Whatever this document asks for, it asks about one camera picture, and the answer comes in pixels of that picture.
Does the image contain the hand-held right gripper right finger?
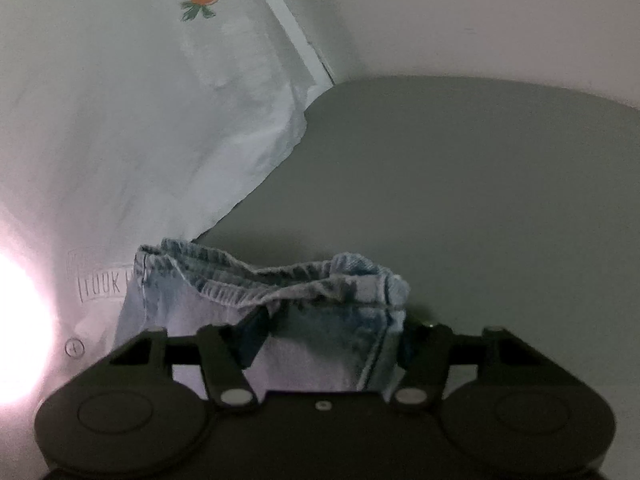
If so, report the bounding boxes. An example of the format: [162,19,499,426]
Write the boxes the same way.
[389,321,547,412]

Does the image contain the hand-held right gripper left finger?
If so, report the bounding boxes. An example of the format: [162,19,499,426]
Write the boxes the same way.
[107,305,276,409]

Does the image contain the light blue jeans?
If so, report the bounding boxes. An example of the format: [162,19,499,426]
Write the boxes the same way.
[114,237,412,394]

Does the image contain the grey bed sheet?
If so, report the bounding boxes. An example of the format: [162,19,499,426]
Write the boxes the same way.
[192,74,640,378]

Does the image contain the white carrot-print cloth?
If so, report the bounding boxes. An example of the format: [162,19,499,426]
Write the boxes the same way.
[0,0,337,411]

